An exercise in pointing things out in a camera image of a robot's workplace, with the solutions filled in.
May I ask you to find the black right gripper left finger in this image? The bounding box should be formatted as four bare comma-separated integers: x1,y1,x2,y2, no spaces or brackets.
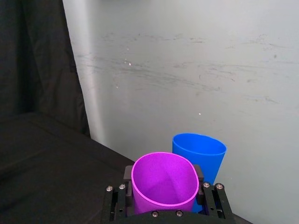
102,165,136,224

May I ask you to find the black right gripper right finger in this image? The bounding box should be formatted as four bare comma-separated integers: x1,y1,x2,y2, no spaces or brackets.
192,164,234,221

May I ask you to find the purple plastic cup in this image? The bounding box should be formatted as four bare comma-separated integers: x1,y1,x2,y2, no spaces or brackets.
131,152,199,215

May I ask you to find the blue plastic cup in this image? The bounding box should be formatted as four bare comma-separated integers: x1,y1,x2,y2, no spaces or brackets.
172,133,228,214

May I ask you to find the black table cloth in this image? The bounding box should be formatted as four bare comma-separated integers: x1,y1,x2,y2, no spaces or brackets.
0,0,255,224

